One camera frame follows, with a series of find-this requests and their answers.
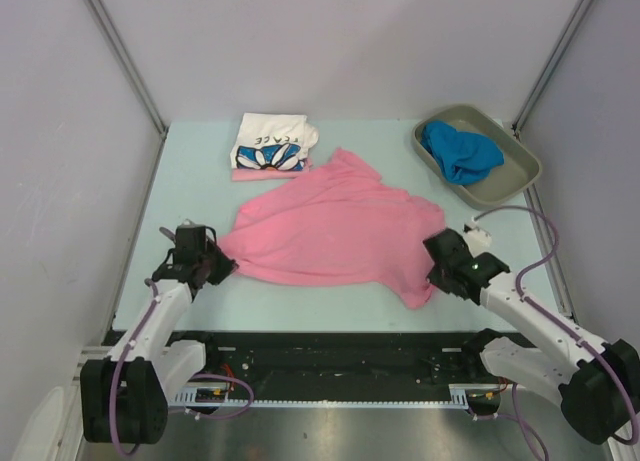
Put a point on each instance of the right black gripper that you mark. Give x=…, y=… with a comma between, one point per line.
x=434, y=278

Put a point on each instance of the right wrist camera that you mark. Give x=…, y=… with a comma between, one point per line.
x=476, y=237

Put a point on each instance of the blue t shirt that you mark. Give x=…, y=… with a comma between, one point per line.
x=463, y=157

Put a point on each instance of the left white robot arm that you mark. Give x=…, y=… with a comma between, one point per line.
x=125, y=395

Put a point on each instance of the white flower print t shirt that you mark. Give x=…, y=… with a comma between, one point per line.
x=276, y=142

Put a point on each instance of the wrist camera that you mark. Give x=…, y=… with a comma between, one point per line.
x=169, y=234
x=476, y=237

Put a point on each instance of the left aluminium frame post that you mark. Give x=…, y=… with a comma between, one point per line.
x=115, y=42

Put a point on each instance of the aluminium frame post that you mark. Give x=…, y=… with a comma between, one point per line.
x=560, y=48
x=115, y=42

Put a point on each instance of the folded pink t shirt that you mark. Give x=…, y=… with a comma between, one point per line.
x=238, y=175

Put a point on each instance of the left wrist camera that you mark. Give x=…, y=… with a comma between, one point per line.
x=169, y=234

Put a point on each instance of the pink t shirt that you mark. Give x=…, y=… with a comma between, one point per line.
x=338, y=225
x=238, y=175

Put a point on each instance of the grey slotted cable duct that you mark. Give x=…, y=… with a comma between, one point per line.
x=456, y=397

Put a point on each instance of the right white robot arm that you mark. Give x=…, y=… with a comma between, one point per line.
x=594, y=383

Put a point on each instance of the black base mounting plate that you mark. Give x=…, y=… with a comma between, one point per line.
x=343, y=366

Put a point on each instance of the right aluminium frame post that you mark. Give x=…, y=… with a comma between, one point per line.
x=560, y=48

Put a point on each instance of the grey plastic tray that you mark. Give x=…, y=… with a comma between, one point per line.
x=519, y=172

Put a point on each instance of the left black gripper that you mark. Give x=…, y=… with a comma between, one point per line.
x=226, y=265

